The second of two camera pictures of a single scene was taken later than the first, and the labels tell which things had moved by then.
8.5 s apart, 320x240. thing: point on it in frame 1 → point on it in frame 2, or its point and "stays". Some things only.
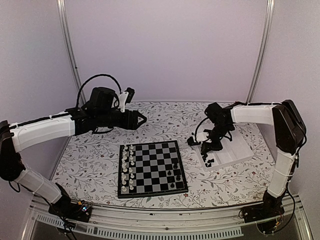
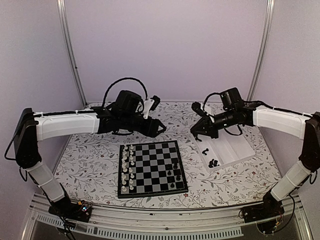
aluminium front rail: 212,222 stays
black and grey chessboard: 151,169 stays
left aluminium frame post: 61,10 stays
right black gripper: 205,146 → 205,124
